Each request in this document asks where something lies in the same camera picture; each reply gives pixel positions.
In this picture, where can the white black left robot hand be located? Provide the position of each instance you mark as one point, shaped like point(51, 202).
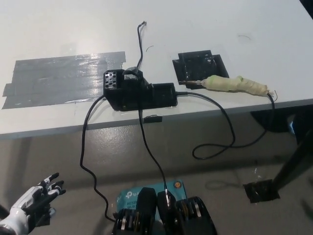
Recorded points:
point(31, 198)

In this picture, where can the tape-wrapped soldering iron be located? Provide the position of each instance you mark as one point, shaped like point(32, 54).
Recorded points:
point(232, 84)

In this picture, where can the black robot torso blocks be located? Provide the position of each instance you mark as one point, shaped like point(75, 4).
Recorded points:
point(146, 208)

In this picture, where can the black soldering station base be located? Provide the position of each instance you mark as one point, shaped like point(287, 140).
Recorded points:
point(137, 95)

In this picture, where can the grey table leg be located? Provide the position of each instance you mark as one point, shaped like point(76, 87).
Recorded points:
point(25, 151)

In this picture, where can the teal tp-link box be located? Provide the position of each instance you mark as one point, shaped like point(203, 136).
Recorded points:
point(132, 198)

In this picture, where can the small black tape strip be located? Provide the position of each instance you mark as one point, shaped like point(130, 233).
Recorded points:
point(152, 119)

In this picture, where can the black square plate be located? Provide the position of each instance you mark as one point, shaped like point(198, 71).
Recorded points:
point(198, 66)

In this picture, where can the dark object under table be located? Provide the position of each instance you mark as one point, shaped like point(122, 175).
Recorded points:
point(269, 122)

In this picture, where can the grey duct tape patch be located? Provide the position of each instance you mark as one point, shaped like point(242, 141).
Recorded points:
point(61, 78)

